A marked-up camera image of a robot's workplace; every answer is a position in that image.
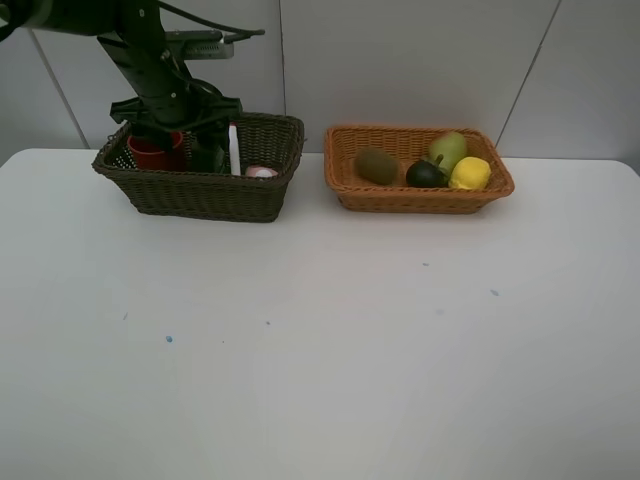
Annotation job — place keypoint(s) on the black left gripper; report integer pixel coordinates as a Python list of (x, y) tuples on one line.
[(168, 98)]

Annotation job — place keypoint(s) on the dark green square bottle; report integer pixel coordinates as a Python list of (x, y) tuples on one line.
[(209, 154)]

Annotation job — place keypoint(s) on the red plastic cup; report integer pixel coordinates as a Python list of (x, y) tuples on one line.
[(148, 156)]

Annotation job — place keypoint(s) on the white pink marker pen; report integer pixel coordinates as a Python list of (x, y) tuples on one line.
[(234, 150)]

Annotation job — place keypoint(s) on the pink soap bottle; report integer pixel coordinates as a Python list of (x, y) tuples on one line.
[(256, 171)]

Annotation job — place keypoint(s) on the brown kiwi fruit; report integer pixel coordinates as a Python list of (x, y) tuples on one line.
[(376, 166)]

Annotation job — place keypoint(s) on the dark mangosteen fruit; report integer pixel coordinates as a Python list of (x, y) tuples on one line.
[(426, 173)]

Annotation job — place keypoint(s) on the green red pear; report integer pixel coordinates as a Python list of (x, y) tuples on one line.
[(447, 150)]

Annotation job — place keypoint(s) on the yellow soap box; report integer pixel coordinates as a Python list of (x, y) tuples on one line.
[(470, 173)]

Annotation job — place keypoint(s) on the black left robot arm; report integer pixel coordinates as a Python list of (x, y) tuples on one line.
[(146, 40)]

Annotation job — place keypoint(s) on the dark brown wicker basket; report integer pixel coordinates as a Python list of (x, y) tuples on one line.
[(274, 141)]

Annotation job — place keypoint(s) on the orange wicker basket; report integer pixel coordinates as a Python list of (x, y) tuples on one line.
[(406, 145)]

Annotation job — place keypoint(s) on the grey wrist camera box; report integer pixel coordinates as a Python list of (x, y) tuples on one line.
[(199, 45)]

